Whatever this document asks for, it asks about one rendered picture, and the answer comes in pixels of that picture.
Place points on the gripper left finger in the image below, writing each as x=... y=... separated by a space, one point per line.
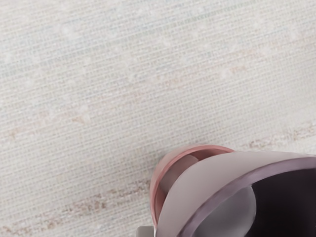
x=146 y=232

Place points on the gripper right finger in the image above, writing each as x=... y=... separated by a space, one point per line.
x=232 y=212

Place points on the lilac cup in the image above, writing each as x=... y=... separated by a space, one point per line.
x=197 y=177

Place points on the pink cup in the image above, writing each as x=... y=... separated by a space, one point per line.
x=160 y=180

